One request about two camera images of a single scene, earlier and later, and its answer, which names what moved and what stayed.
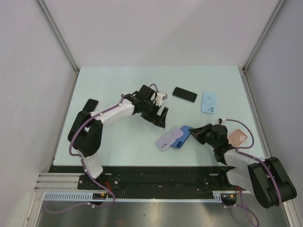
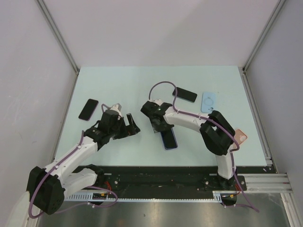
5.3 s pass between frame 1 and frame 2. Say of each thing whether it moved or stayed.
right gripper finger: moved
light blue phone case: stayed
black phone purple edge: stayed
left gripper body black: moved
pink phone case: stayed
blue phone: moved
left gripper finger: moved
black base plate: stayed
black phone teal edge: stayed
